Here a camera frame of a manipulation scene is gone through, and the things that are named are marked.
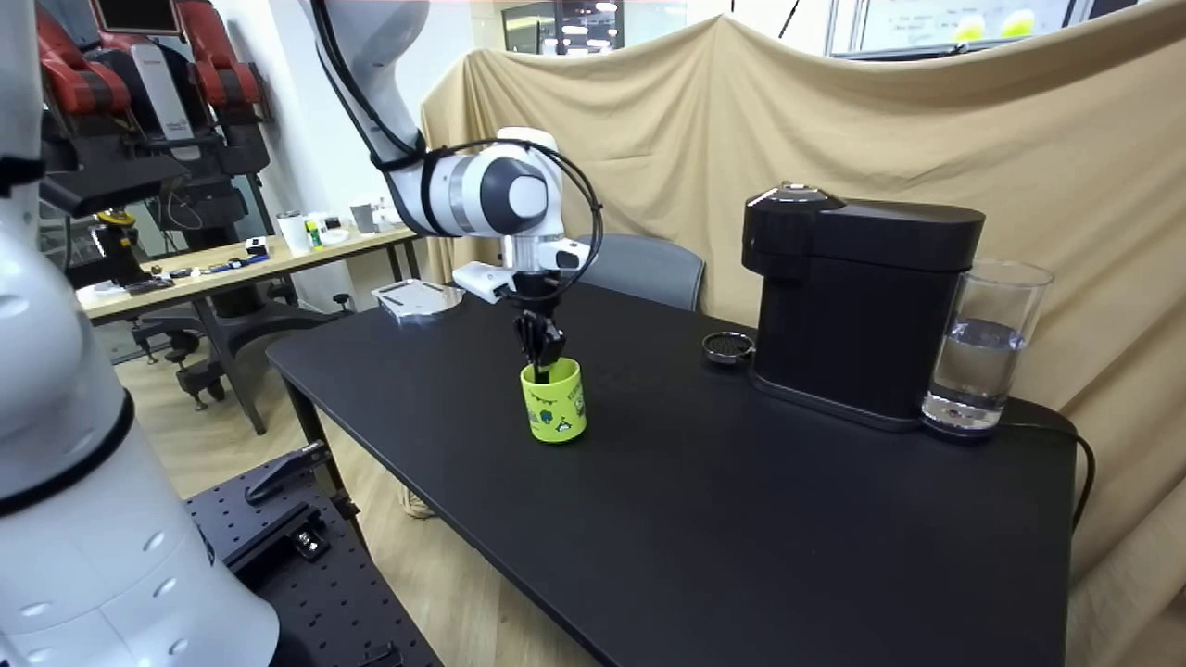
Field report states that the beige cloth curtain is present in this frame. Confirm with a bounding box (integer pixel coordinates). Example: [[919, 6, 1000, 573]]
[[418, 5, 1186, 667]]

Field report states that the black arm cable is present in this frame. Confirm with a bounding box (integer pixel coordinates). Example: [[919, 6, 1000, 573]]
[[309, 0, 607, 291]]

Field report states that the dark office chair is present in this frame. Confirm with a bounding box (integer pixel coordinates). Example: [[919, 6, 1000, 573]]
[[128, 284, 340, 437]]

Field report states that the wide whiteboard screen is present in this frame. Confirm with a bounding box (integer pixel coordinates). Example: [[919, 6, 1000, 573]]
[[822, 0, 1149, 62]]

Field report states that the black round cap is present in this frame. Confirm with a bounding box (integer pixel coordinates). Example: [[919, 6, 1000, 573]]
[[700, 325, 760, 375]]

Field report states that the small black labelled block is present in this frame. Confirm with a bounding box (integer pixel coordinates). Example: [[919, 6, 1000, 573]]
[[289, 521, 335, 564]]

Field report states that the black clamp tool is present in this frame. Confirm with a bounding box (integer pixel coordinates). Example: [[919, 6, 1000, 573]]
[[241, 441, 335, 507]]

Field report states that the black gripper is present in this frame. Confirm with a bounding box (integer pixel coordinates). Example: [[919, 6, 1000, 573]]
[[509, 265, 570, 380]]

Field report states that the red black seat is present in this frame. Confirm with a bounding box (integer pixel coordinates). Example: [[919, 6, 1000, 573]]
[[35, 0, 272, 213]]

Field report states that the white paper stack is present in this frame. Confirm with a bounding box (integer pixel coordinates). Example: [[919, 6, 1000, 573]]
[[370, 279, 466, 325]]

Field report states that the wooden desk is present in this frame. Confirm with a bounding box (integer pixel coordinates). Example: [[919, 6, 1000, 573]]
[[76, 225, 428, 328]]

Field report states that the black power cable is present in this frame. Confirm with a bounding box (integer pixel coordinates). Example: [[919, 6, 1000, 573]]
[[1003, 410, 1101, 537]]

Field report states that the grey chair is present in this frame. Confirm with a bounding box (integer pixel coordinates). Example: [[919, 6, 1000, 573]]
[[574, 234, 709, 315]]

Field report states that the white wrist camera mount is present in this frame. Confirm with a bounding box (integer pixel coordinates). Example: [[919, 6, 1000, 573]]
[[449, 238, 593, 307]]

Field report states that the black perforated breadboard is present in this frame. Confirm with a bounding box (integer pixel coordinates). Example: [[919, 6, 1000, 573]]
[[183, 441, 444, 667]]

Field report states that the black coffee machine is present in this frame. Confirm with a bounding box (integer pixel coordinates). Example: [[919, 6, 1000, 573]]
[[737, 181, 990, 432]]

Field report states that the green ceramic cup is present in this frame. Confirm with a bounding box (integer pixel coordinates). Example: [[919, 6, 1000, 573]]
[[517, 352, 593, 448]]

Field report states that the clear glass of water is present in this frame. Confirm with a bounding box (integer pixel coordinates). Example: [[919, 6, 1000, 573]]
[[919, 257, 1054, 444]]

